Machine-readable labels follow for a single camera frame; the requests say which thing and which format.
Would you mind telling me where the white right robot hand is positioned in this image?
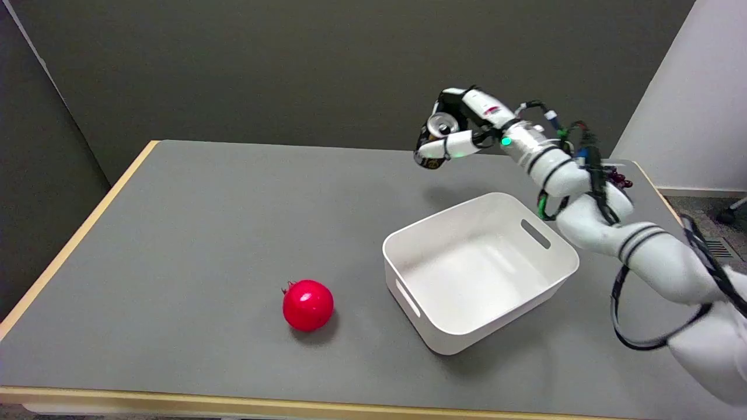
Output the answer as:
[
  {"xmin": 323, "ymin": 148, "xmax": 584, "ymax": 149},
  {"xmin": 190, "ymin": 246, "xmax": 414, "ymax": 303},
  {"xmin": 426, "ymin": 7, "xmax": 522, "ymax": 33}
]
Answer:
[{"xmin": 417, "ymin": 87, "xmax": 521, "ymax": 163}]

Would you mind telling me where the black drink can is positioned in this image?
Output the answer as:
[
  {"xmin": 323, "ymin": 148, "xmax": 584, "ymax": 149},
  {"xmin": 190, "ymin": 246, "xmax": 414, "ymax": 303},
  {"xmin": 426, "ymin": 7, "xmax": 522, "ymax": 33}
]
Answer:
[{"xmin": 414, "ymin": 113, "xmax": 458, "ymax": 171}]

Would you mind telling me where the white plastic storage box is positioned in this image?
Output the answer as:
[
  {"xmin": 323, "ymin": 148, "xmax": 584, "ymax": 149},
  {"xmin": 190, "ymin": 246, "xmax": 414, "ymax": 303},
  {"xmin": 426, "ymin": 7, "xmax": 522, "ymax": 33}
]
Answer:
[{"xmin": 382, "ymin": 192, "xmax": 581, "ymax": 356}]

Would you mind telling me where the red pomegranate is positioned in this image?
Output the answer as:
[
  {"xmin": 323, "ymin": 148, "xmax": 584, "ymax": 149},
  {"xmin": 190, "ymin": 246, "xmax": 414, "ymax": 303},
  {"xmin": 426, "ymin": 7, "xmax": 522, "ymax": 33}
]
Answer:
[{"xmin": 282, "ymin": 279, "xmax": 335, "ymax": 333}]

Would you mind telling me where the black chair caster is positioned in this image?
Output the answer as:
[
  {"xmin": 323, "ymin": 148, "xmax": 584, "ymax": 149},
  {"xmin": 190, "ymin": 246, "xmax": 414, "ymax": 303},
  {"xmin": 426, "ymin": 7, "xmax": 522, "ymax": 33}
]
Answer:
[{"xmin": 716, "ymin": 197, "xmax": 747, "ymax": 226}]

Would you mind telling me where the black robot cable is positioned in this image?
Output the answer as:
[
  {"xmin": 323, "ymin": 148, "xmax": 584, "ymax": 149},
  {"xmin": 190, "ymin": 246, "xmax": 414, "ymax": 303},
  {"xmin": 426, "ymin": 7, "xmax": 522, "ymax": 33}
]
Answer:
[{"xmin": 610, "ymin": 214, "xmax": 747, "ymax": 351}]

